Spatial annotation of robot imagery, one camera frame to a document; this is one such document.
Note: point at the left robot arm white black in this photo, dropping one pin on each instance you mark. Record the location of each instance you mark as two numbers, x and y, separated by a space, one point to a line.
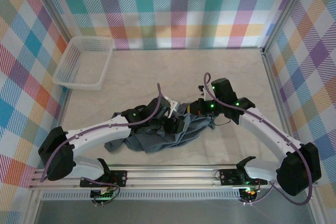
99 134

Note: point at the white plastic mesh basket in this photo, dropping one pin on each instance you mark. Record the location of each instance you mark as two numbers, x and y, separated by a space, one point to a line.
61 78

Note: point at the aluminium side rail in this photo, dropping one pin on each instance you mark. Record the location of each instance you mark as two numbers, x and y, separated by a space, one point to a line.
270 72

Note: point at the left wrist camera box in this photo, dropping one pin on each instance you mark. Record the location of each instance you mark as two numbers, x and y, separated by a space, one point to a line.
173 106

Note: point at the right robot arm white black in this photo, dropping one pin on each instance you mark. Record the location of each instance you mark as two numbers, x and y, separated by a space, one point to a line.
265 134

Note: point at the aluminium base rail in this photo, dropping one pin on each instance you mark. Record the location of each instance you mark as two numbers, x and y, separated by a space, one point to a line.
170 175

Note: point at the grey-blue t-shirt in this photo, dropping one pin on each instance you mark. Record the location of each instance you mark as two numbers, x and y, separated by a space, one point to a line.
162 142

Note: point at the left aluminium frame post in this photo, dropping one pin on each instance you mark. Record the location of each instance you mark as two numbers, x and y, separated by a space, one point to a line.
52 5

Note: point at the aluminium frame post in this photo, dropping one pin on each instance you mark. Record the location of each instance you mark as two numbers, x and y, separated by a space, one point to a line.
52 5
286 10

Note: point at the right aluminium frame post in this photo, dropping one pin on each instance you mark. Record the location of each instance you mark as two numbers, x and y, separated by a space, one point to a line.
286 10

